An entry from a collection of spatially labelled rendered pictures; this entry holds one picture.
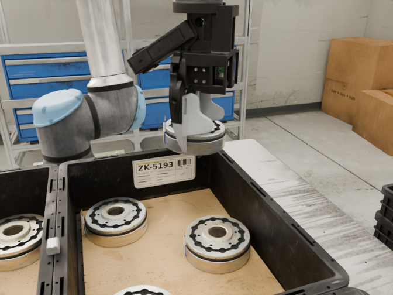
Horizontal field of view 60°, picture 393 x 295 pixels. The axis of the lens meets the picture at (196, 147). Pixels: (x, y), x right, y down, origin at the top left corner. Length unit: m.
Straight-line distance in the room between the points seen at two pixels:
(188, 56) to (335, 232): 0.57
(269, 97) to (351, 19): 1.19
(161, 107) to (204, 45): 2.00
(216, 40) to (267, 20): 3.15
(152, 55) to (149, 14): 2.73
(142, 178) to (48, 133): 0.28
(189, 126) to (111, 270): 0.24
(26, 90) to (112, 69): 1.57
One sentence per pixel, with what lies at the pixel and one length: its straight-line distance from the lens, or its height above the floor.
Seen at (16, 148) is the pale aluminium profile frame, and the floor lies 0.29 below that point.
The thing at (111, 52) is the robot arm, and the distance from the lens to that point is 0.87.
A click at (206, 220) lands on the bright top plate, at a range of 0.58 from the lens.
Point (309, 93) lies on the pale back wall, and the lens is 4.06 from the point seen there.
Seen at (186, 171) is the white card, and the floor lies 0.88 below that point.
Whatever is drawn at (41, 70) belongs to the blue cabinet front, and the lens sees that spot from 2.37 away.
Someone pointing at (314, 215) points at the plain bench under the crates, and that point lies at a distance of 0.92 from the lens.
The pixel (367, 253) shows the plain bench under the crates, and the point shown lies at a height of 0.70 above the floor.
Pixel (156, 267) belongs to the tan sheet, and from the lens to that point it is 0.54.
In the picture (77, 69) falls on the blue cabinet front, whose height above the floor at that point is 0.77.
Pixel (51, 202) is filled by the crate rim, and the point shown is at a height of 0.93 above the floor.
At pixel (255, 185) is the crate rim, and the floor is 0.93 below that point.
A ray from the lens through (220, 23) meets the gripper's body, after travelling 0.47.
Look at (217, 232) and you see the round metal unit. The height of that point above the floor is 0.85.
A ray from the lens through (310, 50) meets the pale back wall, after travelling 3.93.
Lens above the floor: 1.20
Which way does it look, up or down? 24 degrees down
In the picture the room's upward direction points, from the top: straight up
